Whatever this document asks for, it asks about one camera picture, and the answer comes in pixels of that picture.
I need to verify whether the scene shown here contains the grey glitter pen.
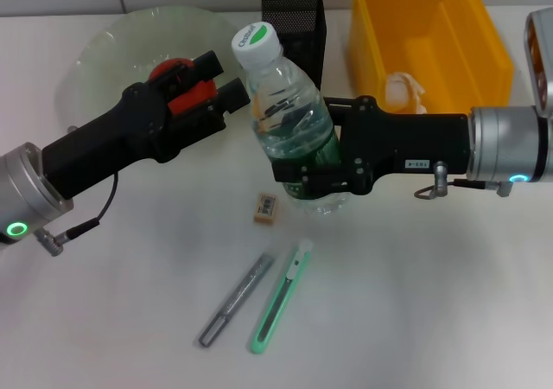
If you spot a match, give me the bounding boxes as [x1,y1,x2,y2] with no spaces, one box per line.
[197,250,277,349]

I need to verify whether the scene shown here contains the mint green utility knife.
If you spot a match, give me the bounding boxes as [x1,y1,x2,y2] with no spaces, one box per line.
[250,238,315,355]

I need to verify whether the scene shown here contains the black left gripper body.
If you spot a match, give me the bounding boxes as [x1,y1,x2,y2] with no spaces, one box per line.
[41,81,228,201]

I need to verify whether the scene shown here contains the left wrist cable with plugs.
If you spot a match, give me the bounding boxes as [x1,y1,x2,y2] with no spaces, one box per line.
[34,124,121,258]

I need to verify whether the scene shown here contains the red-orange toy orange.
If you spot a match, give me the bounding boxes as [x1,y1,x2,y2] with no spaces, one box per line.
[148,57,219,117]

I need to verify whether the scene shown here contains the beige barcode eraser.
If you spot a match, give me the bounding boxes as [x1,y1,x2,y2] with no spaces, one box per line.
[252,192,280,226]

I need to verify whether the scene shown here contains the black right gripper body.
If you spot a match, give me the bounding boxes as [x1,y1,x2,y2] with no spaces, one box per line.
[338,96,471,195]

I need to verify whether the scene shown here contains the wrist cable with plugs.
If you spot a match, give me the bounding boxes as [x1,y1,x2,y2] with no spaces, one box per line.
[34,124,121,258]
[413,160,516,201]

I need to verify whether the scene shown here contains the white paper ball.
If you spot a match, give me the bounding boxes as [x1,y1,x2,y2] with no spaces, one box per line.
[384,72,429,115]

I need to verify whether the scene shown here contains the yellow plastic bin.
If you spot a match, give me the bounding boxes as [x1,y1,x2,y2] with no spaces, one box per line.
[347,0,515,116]

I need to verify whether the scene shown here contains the green glass fruit plate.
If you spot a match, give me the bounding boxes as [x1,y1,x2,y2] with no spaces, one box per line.
[54,6,257,140]

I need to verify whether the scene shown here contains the clear green-label water bottle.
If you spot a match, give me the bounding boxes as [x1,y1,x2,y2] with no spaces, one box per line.
[231,22,352,218]

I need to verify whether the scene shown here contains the black mesh pen holder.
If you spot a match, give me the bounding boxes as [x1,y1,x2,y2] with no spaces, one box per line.
[260,0,326,92]

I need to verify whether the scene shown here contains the right wrist cable with plugs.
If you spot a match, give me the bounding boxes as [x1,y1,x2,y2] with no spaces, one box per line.
[413,160,516,201]

